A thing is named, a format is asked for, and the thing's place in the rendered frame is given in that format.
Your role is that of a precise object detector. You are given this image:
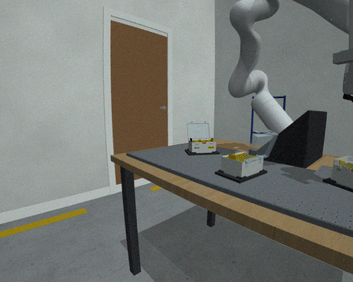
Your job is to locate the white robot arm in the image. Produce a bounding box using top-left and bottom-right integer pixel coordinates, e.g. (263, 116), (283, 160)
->
(228, 0), (353, 134)

